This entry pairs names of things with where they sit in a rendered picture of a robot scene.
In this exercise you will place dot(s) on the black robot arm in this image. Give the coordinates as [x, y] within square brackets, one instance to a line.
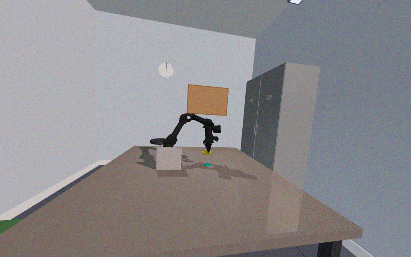
[208, 125]

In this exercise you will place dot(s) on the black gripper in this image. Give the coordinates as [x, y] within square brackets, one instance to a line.
[207, 142]

